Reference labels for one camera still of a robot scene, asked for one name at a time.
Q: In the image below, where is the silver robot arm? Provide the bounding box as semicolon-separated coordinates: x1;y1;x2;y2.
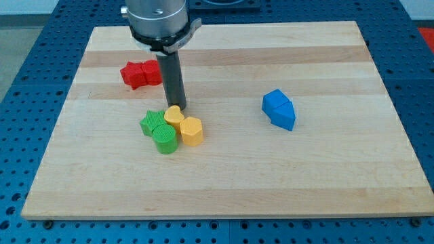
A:
121;0;202;56

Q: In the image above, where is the blue triangle block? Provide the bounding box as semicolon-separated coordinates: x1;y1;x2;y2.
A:
271;101;296;131

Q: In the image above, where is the yellow hexagon block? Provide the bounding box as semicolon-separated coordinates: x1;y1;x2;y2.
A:
180;117;203;146

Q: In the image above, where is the yellow heart block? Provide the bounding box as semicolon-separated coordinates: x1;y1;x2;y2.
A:
163;105;185;134

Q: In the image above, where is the green cylinder block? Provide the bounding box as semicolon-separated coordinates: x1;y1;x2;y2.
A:
152;124;178;155

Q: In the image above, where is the blue cube block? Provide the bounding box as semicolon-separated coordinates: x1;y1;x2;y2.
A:
262;89;290;115

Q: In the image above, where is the green star block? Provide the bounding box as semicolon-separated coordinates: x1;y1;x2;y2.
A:
140;110;166;137

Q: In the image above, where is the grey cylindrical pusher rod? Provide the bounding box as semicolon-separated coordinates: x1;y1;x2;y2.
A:
157;52;186;110

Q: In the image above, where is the red hexagon block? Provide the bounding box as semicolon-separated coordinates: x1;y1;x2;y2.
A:
141;60;162;85

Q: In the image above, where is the red star block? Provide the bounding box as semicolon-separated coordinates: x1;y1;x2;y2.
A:
120;62;147;90

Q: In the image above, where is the wooden board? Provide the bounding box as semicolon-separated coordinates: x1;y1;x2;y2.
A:
21;21;433;220

